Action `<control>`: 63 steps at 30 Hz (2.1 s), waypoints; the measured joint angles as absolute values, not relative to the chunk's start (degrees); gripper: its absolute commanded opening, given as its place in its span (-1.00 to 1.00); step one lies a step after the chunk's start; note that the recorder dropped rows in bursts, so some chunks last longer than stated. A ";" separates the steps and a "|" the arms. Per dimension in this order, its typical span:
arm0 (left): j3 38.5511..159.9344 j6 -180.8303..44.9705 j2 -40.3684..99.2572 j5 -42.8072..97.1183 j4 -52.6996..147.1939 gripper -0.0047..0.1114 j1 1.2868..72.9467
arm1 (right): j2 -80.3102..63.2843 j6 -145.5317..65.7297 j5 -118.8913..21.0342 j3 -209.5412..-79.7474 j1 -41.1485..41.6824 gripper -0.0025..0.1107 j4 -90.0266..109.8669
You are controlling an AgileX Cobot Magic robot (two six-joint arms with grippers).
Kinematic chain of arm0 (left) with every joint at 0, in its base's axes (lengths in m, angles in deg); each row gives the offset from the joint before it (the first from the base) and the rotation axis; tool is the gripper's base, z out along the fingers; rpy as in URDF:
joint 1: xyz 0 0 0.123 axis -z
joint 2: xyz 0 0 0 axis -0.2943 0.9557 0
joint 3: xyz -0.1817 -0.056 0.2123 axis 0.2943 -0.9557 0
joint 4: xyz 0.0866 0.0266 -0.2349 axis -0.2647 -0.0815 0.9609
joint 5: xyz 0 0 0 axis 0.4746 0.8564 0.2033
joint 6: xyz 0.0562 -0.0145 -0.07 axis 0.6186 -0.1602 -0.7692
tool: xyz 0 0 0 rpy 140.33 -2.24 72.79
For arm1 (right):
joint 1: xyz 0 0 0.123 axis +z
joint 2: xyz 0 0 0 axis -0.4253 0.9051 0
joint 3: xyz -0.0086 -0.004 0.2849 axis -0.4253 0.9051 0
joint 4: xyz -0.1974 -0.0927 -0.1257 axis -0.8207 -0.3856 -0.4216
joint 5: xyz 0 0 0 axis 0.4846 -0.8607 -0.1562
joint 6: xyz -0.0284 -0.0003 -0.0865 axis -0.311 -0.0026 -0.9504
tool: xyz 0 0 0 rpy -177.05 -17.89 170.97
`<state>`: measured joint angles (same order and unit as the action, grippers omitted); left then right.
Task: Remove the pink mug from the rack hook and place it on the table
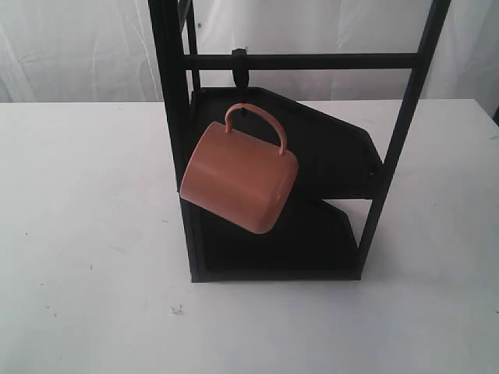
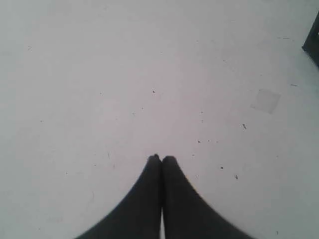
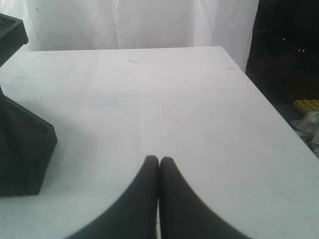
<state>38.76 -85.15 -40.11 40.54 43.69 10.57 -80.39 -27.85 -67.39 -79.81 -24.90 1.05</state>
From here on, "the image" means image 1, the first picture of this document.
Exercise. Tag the terracotta ceramic mug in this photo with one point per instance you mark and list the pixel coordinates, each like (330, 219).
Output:
(239, 177)

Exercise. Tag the black metal shelf rack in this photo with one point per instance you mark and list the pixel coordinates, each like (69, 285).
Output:
(328, 222)

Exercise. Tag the white backdrop curtain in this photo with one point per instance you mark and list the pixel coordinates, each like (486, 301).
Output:
(104, 50)

